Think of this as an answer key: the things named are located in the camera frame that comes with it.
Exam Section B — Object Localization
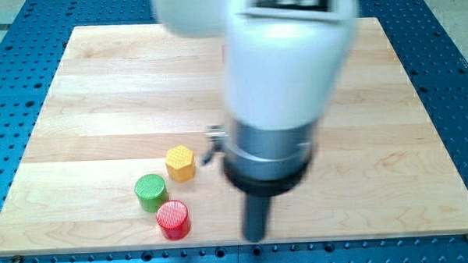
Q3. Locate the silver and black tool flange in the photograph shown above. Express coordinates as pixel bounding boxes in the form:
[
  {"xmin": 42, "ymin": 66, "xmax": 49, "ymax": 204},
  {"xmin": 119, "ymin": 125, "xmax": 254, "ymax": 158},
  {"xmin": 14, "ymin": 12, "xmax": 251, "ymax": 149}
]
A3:
[{"xmin": 204, "ymin": 120, "xmax": 315, "ymax": 197}]

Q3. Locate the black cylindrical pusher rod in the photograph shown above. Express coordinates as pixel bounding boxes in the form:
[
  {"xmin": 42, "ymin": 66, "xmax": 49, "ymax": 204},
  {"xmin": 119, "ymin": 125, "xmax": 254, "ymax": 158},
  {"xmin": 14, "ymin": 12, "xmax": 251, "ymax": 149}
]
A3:
[{"xmin": 242, "ymin": 194, "xmax": 271, "ymax": 243}]

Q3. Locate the red cylinder block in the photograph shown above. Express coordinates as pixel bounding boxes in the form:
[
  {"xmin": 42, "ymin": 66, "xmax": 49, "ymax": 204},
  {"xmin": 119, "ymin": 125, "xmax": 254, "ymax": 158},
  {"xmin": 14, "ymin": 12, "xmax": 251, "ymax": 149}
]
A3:
[{"xmin": 156, "ymin": 199, "xmax": 191, "ymax": 240}]

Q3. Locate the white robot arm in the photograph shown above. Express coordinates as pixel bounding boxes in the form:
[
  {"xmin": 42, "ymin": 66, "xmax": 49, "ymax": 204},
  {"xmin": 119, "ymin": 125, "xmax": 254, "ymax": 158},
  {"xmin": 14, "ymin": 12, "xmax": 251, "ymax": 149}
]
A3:
[{"xmin": 151, "ymin": 0, "xmax": 359, "ymax": 243}]

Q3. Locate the yellow hexagon block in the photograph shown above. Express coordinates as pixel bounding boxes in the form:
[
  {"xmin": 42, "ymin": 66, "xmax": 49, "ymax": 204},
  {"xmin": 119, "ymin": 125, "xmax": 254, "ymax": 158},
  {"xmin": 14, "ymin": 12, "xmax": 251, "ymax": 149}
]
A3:
[{"xmin": 165, "ymin": 145, "xmax": 196, "ymax": 183}]

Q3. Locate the green cylinder block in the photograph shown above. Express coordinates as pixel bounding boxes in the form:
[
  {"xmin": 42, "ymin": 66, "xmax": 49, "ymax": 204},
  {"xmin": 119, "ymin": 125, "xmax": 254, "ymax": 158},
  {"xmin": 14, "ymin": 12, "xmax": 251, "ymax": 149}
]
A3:
[{"xmin": 134, "ymin": 173, "xmax": 169, "ymax": 212}]

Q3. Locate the wooden board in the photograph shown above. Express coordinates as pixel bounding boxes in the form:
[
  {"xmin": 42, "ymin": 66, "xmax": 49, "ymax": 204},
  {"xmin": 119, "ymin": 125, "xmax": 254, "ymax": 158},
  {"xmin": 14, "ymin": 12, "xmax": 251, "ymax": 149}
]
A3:
[{"xmin": 0, "ymin": 18, "xmax": 468, "ymax": 257}]

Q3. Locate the blue perforated table frame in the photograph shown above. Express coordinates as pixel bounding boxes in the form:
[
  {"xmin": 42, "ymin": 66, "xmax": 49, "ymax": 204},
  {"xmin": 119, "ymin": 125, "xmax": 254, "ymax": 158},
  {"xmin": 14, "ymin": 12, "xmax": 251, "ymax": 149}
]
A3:
[{"xmin": 0, "ymin": 0, "xmax": 468, "ymax": 263}]

